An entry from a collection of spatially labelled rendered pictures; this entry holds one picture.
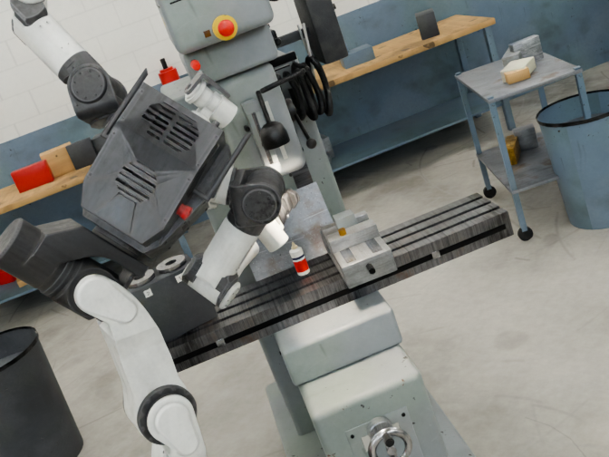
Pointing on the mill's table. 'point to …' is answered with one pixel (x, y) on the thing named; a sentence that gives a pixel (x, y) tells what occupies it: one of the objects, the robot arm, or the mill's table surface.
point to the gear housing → (234, 54)
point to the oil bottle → (299, 260)
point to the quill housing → (246, 79)
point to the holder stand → (171, 298)
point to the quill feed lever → (300, 123)
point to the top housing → (184, 15)
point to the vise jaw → (355, 235)
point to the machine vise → (361, 257)
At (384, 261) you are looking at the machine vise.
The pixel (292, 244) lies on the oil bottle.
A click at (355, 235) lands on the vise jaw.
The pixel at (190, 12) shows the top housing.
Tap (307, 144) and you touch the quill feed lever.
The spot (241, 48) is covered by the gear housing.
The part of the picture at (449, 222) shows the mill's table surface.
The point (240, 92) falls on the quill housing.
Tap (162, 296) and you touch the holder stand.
